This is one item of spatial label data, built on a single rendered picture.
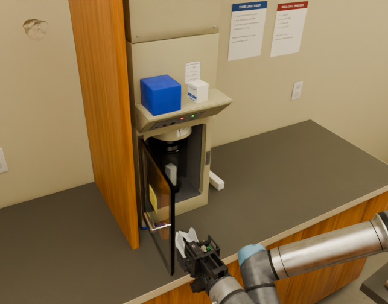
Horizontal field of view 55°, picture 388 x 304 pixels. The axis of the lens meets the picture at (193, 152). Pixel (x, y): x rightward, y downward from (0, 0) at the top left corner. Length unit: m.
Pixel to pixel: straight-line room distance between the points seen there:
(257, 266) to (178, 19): 0.77
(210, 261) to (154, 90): 0.53
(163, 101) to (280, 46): 1.11
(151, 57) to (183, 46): 0.12
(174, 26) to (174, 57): 0.10
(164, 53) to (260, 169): 0.95
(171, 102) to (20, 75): 0.66
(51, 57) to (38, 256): 0.77
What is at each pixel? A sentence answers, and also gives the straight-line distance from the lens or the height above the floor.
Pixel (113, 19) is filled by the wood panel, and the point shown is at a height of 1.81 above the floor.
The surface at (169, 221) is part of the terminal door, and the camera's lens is 1.16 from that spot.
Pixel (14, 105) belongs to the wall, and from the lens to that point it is 1.63.
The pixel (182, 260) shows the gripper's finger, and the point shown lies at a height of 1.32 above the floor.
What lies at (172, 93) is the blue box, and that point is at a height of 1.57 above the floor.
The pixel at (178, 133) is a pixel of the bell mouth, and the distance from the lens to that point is 1.42.
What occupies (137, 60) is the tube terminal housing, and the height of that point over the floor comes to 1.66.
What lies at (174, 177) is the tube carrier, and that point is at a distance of 1.58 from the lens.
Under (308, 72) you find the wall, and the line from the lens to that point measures 2.38.
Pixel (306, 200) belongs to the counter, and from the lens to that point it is 1.82.
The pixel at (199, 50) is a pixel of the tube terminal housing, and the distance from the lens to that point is 1.30.
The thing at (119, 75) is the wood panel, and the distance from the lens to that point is 1.10.
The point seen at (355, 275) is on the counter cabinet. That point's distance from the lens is 2.67.
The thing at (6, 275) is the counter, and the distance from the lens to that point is 1.55.
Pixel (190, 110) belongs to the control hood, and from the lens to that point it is 1.22.
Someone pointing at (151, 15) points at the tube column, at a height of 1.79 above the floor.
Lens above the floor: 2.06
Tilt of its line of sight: 33 degrees down
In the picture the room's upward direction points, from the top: 2 degrees clockwise
